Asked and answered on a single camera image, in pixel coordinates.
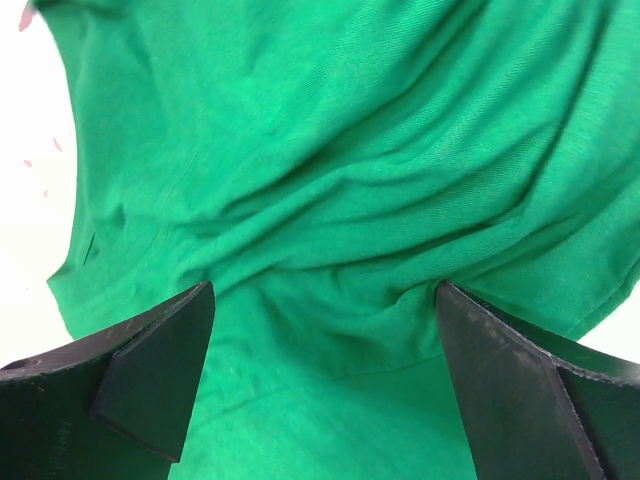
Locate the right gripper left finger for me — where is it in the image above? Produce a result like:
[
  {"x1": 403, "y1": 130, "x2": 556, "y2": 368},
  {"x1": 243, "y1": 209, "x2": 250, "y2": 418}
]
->
[{"x1": 1, "y1": 282, "x2": 215, "y2": 480}]

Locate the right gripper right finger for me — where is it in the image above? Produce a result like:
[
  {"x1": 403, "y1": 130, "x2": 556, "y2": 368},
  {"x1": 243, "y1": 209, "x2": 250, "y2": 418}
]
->
[{"x1": 436, "y1": 281, "x2": 639, "y2": 479}]

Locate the green t shirt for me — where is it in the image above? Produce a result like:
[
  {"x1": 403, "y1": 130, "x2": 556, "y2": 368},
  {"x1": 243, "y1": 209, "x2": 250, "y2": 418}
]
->
[{"x1": 36, "y1": 1, "x2": 639, "y2": 479}]

